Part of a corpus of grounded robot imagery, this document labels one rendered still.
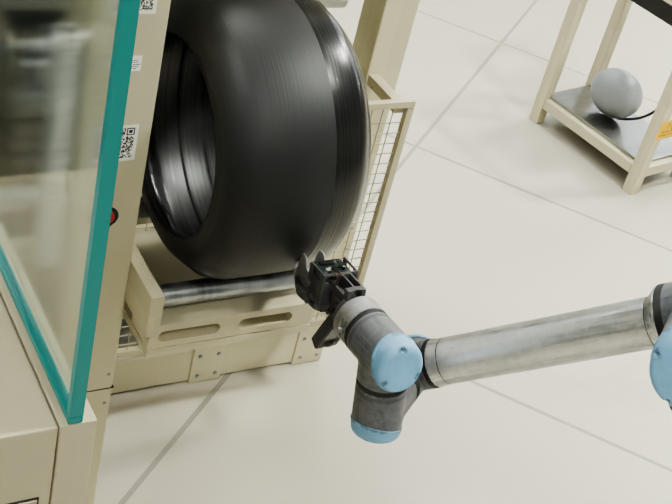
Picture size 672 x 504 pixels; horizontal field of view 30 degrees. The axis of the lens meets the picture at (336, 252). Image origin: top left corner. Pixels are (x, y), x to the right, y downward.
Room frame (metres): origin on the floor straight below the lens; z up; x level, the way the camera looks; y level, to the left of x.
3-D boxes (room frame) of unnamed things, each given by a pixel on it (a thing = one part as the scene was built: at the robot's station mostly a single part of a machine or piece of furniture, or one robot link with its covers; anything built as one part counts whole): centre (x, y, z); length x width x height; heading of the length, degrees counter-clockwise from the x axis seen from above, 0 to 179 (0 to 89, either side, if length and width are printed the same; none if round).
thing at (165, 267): (2.07, 0.27, 0.80); 0.37 x 0.36 x 0.02; 36
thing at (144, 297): (1.97, 0.41, 0.90); 0.40 x 0.03 x 0.10; 36
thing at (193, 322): (1.96, 0.18, 0.83); 0.36 x 0.09 x 0.06; 126
